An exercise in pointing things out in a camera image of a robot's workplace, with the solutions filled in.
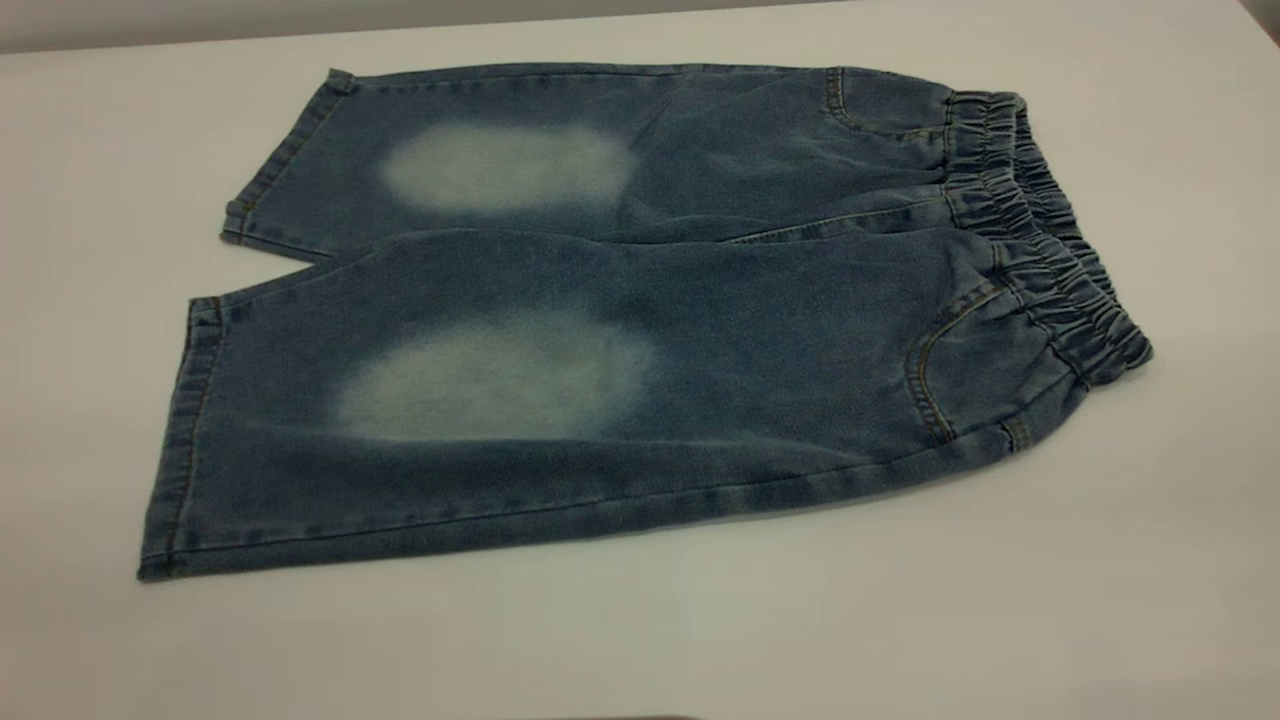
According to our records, blue denim pants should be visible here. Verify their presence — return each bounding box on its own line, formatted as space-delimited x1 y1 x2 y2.
137 63 1154 583

